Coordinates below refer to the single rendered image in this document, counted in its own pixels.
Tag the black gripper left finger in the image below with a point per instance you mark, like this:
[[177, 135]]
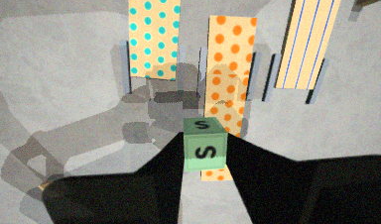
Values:
[[152, 192]]

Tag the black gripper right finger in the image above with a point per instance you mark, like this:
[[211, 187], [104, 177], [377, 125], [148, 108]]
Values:
[[278, 190]]

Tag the green cube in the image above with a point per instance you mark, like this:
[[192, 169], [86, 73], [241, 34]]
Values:
[[205, 143]]

